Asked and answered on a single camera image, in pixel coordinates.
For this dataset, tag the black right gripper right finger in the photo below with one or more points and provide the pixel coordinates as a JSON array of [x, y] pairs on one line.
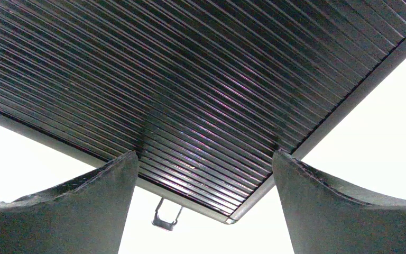
[[326, 214]]

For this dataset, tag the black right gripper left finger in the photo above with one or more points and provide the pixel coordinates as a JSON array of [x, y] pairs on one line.
[[86, 214]]

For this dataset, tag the black poker set case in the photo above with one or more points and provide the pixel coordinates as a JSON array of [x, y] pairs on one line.
[[203, 91]]

